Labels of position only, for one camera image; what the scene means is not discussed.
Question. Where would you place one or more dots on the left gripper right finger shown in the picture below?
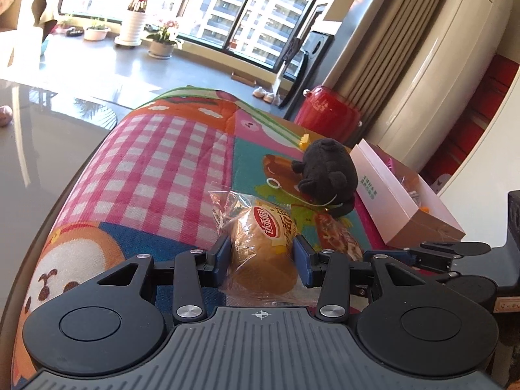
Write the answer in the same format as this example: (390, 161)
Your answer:
(329, 270)

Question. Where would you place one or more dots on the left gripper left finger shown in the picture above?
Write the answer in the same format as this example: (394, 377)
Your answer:
(195, 270)

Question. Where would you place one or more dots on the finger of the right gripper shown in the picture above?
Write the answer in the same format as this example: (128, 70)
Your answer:
(418, 257)
(458, 248)

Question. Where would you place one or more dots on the round bun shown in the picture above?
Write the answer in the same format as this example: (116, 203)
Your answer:
(261, 267)

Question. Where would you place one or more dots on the red snack packet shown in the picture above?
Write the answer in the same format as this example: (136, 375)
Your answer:
(333, 234)

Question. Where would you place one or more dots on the pink cardboard box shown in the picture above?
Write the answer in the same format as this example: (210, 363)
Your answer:
(393, 199)

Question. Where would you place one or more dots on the white door panel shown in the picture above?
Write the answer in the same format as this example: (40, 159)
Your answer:
(477, 194)

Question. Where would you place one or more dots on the black plush toy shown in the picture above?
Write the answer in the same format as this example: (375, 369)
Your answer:
(328, 176)

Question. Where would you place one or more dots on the colourful cartoon play mat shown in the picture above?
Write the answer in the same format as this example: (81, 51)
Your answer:
(147, 189)

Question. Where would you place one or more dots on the red round stool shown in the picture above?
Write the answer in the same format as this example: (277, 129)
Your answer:
(327, 113)

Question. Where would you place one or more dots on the pink slippers on floor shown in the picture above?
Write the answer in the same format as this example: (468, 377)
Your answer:
(268, 97)

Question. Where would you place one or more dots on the white standing air conditioner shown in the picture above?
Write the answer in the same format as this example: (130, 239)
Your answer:
(440, 80)

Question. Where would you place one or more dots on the beige striped curtain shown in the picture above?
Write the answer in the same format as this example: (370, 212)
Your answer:
(368, 55)

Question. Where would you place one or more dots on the low white planter dish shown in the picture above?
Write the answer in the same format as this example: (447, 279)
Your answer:
(96, 33)

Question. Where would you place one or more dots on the tall plant in white pot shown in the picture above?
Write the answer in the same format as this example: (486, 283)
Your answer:
(133, 25)

